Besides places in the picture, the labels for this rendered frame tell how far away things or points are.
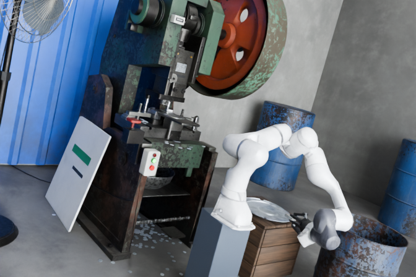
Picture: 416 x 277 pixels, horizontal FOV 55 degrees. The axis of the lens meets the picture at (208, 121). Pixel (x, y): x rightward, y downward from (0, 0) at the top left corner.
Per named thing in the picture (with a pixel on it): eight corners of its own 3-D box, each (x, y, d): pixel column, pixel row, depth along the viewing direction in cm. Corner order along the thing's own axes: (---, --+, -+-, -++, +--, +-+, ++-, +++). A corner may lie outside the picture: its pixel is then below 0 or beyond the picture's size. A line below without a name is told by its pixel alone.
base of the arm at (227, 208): (261, 229, 185) (269, 201, 183) (229, 230, 174) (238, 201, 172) (233, 209, 203) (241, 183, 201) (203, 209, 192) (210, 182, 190)
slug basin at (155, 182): (181, 192, 251) (185, 177, 249) (135, 194, 228) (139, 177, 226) (152, 172, 275) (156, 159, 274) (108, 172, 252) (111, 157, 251)
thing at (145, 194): (189, 195, 251) (190, 193, 251) (130, 198, 222) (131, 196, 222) (153, 170, 282) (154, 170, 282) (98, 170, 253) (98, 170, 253)
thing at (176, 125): (195, 146, 230) (201, 124, 228) (176, 145, 220) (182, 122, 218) (171, 134, 248) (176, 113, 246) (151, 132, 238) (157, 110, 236)
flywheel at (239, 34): (299, -11, 242) (220, -13, 295) (279, -22, 228) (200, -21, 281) (269, 104, 251) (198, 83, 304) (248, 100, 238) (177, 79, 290)
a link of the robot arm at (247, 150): (245, 199, 177) (260, 146, 173) (218, 183, 190) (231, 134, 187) (261, 198, 184) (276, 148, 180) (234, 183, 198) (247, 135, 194)
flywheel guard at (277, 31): (267, 113, 245) (304, -21, 234) (235, 108, 226) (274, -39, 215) (171, 81, 320) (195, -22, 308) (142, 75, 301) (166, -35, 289)
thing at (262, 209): (293, 212, 249) (293, 211, 249) (290, 227, 221) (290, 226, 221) (249, 197, 256) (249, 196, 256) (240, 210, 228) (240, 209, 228)
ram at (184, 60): (188, 99, 239) (200, 51, 235) (168, 96, 229) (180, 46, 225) (171, 93, 252) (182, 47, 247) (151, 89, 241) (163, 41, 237)
